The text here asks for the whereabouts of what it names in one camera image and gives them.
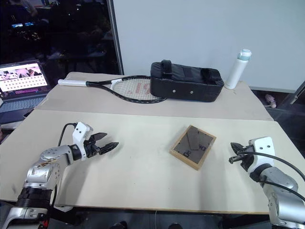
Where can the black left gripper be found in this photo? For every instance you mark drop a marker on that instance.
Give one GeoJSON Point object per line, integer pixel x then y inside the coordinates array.
{"type": "Point", "coordinates": [91, 148]}

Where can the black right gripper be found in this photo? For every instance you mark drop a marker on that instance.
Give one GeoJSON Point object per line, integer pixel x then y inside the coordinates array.
{"type": "Point", "coordinates": [247, 159]}

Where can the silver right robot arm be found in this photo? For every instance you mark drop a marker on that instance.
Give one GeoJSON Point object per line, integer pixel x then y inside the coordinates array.
{"type": "Point", "coordinates": [281, 182]}

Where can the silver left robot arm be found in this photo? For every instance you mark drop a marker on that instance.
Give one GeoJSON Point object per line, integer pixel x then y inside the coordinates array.
{"type": "Point", "coordinates": [38, 174]}

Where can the open laptop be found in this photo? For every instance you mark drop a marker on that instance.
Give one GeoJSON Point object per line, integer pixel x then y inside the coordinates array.
{"type": "Point", "coordinates": [20, 86]}

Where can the square wooden framed clock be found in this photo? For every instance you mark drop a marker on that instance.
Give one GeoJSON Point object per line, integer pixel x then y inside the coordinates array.
{"type": "Point", "coordinates": [193, 148]}

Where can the black tennis racket white grip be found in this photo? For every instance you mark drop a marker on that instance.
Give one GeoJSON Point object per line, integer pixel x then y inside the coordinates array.
{"type": "Point", "coordinates": [133, 91]}

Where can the pink object on floor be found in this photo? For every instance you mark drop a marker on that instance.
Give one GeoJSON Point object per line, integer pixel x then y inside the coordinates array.
{"type": "Point", "coordinates": [271, 100]}

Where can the white water bottle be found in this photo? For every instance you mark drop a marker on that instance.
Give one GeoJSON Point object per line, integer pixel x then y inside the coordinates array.
{"type": "Point", "coordinates": [234, 71]}

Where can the dark rounded shape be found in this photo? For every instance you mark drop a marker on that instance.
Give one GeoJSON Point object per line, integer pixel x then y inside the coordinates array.
{"type": "Point", "coordinates": [175, 226]}
{"type": "Point", "coordinates": [119, 225]}

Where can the grey metal bar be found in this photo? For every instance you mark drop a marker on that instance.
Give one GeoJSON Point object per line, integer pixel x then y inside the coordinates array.
{"type": "Point", "coordinates": [297, 91]}

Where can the black padded bag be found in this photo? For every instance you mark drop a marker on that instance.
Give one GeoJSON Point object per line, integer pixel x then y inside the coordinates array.
{"type": "Point", "coordinates": [186, 82]}

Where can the lit background monitor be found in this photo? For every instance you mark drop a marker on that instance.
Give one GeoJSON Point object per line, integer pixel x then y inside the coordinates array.
{"type": "Point", "coordinates": [23, 24]}

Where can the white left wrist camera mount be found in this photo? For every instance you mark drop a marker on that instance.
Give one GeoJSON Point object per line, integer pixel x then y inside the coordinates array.
{"type": "Point", "coordinates": [79, 134]}

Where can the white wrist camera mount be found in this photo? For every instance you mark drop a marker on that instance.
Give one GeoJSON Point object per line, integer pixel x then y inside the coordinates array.
{"type": "Point", "coordinates": [263, 152]}
{"type": "Point", "coordinates": [79, 134]}

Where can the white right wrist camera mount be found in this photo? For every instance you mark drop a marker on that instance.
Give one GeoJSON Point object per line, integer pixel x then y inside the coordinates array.
{"type": "Point", "coordinates": [263, 152]}

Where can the grey metal post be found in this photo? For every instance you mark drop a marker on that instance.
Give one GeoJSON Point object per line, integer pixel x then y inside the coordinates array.
{"type": "Point", "coordinates": [115, 38]}

